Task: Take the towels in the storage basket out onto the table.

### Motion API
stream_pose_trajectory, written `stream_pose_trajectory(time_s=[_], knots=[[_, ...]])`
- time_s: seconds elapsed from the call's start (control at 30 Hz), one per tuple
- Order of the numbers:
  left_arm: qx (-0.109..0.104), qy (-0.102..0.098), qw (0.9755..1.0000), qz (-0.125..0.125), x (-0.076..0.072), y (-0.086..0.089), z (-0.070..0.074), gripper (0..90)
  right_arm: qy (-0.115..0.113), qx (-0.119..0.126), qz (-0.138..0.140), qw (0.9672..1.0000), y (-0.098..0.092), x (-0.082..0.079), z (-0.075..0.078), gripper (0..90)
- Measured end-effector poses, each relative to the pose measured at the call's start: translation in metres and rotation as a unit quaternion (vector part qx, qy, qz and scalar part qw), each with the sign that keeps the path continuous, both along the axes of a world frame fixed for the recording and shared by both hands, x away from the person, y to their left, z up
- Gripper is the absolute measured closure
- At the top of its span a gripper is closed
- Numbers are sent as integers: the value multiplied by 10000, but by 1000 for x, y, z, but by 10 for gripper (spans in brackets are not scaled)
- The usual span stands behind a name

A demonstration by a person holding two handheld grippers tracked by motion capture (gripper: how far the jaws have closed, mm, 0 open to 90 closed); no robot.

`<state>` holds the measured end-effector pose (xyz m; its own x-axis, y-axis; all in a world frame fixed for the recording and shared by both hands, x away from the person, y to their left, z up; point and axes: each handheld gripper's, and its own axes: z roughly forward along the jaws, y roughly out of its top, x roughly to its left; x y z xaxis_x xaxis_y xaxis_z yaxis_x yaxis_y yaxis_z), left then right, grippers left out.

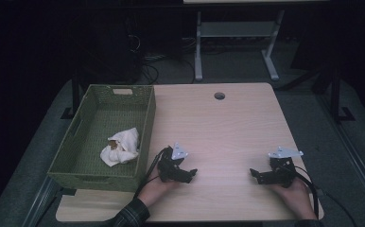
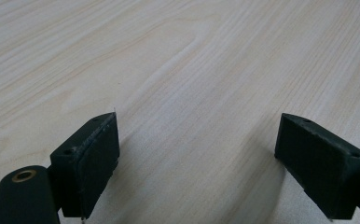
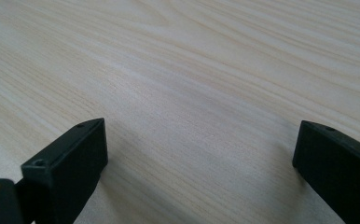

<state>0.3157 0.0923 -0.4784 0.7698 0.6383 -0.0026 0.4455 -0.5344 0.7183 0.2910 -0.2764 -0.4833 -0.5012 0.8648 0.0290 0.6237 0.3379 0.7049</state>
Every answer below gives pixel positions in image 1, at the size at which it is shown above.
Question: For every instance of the white metal stand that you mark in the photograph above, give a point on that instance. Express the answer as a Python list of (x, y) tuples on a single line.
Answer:
[(234, 29)]

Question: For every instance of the person's left hand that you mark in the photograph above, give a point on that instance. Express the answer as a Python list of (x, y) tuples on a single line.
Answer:
[(155, 190)]

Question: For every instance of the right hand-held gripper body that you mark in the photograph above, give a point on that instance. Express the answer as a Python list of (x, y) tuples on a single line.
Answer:
[(281, 171)]

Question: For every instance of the person's right hand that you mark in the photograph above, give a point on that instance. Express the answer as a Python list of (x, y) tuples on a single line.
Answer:
[(294, 198)]

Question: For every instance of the black stand leg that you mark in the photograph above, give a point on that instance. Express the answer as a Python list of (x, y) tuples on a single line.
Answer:
[(75, 94), (335, 94)]

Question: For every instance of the dark computer tower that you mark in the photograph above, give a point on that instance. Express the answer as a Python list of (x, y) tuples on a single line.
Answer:
[(120, 47)]

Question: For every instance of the green woven basket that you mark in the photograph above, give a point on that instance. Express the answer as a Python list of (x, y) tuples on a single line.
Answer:
[(108, 138)]

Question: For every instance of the aluminium floor rail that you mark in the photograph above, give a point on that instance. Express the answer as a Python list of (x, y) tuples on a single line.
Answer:
[(40, 201), (354, 151)]

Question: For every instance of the cream white cloth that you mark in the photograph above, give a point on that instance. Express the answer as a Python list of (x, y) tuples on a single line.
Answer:
[(124, 148)]

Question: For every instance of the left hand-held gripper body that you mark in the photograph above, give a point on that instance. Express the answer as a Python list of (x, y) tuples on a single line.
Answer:
[(168, 166)]

